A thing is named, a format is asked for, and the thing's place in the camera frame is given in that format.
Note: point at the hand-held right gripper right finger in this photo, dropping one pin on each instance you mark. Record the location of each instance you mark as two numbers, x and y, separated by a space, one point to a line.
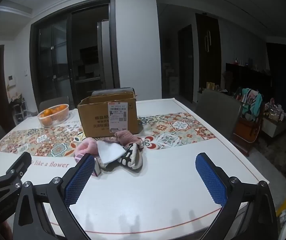
211 180

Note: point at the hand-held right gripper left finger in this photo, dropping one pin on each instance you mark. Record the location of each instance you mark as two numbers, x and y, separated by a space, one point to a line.
79 180

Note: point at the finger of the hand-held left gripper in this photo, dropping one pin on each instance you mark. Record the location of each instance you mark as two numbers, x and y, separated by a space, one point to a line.
20 163

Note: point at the brown cardboard box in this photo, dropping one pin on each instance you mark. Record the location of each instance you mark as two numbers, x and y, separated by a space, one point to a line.
95 120

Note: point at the pink fuzzy sock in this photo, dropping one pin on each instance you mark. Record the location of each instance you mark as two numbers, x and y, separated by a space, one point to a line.
126 137

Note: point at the small white purple cloth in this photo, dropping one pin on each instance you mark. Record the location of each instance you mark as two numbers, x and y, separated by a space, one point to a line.
97 168

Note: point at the white sock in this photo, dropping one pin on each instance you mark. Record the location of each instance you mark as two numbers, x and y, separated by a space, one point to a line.
110 152

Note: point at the white shoe rack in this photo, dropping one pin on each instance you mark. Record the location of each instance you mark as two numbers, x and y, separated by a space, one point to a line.
19 110

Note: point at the white plastic basket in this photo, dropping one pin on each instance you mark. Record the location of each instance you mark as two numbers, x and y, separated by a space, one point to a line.
54 121

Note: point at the wooden high chair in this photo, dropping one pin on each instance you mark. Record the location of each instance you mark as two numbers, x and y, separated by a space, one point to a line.
245 132

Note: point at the heap of oranges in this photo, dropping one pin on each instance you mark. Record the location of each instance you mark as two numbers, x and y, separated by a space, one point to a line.
52 111

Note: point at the patterned table runner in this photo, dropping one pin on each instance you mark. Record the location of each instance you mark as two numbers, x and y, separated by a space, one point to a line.
178 127

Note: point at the white intercom panel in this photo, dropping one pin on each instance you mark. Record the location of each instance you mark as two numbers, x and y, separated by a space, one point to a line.
12 80

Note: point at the low white cabinet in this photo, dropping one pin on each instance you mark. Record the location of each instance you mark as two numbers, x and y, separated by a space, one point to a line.
275 127

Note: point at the yellow paper bags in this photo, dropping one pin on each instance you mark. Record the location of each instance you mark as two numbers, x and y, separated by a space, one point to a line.
211 86

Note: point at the dark sideboard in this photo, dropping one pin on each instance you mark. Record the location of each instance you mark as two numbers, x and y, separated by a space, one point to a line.
248 80

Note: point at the stacked hallway boxes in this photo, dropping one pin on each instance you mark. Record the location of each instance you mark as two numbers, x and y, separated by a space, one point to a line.
171 80

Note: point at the dark sliding glass door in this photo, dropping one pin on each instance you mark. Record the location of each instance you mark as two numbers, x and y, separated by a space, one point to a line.
58 55

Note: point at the dark hallway door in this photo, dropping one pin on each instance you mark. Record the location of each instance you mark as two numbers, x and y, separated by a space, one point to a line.
185 65

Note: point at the tall dark wooden cabinet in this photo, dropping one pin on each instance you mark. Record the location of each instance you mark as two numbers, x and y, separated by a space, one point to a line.
208 55

